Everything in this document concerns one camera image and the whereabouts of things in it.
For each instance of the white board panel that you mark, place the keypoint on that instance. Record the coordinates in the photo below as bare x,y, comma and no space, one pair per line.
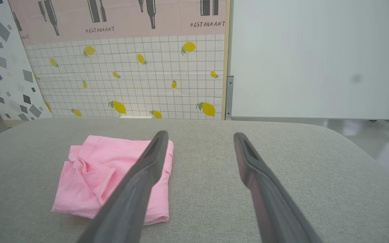
316,57

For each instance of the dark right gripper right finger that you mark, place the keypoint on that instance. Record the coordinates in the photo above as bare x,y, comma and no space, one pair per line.
268,195

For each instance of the grey geometric print panel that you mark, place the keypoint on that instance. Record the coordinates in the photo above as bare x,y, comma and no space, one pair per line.
5,67

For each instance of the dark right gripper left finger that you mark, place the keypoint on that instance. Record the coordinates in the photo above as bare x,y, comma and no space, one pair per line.
137,195

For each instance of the pink restaurant print poster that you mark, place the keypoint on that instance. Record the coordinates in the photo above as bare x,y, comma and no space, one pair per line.
123,17

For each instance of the lemon print partition panel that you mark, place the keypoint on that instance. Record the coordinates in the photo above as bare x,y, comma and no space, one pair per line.
147,81

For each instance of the pink garment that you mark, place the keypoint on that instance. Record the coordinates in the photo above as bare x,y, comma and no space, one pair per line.
93,175

